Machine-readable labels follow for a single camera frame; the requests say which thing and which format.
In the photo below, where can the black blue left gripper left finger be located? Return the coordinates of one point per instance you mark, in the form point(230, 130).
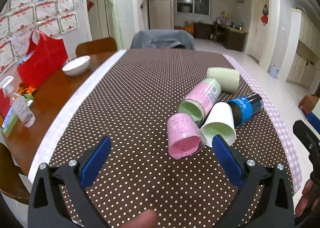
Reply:
point(46, 203)

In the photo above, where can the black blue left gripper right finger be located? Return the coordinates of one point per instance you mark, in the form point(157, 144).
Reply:
point(264, 196)

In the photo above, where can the pink plastic cup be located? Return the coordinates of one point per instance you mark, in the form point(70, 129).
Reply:
point(184, 136)

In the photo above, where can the white paper cup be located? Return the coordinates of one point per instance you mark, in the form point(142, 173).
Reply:
point(219, 122)

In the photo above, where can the pale green cup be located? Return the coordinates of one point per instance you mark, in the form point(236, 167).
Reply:
point(228, 79)

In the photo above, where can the right hand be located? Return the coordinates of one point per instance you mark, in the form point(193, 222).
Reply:
point(303, 202)

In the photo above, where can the left hand thumb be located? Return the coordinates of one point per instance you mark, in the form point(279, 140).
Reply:
point(147, 219)

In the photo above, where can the brown wooden near chair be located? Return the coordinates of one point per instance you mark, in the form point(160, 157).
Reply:
point(11, 184)

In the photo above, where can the brown wooden chair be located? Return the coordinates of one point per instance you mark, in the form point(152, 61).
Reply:
point(11, 184)
point(96, 47)

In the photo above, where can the blue black can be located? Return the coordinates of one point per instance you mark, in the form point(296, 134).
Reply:
point(245, 107)

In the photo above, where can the light blue waste bin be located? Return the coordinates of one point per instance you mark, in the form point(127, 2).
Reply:
point(273, 71)

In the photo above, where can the clear spray bottle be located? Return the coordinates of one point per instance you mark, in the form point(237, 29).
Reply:
point(17, 102)

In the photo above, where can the pink green glass jar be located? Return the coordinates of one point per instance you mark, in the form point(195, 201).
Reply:
point(199, 101)

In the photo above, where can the dark wooden desk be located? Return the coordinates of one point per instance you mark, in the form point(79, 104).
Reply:
point(231, 38)

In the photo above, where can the white ceramic bowl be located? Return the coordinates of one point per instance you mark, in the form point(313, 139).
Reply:
point(77, 66)

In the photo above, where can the brown polka dot tablecloth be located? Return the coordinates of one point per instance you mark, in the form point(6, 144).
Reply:
point(129, 99)

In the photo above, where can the red tote bag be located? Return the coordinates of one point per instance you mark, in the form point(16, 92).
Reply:
point(42, 59)

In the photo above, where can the grey covered chair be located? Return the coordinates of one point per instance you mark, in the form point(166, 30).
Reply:
point(163, 39)

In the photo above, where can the white refrigerator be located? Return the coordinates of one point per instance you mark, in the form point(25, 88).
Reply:
point(161, 14)

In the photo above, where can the white wall cabinet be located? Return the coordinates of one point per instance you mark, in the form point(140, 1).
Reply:
point(303, 48)

